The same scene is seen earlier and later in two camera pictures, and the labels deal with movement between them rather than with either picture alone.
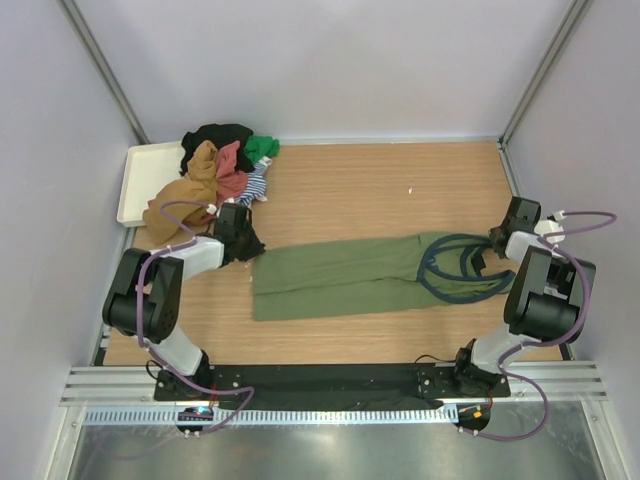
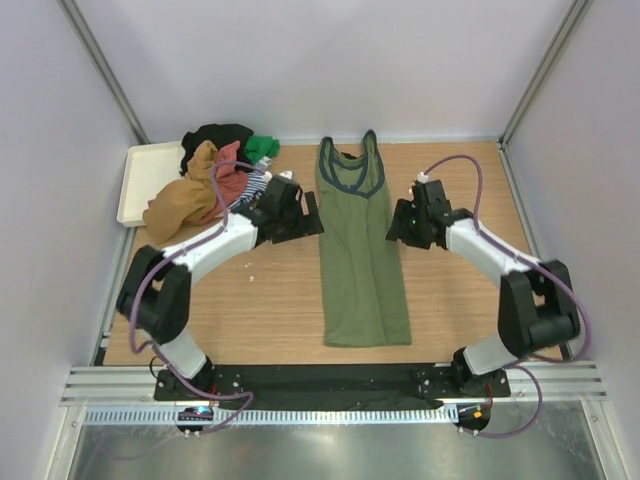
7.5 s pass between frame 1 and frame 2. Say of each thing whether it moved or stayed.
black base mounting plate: stayed
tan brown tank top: stayed
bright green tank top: stayed
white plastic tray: stayed
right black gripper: moved
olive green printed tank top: moved
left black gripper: moved
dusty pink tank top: stayed
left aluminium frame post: stayed
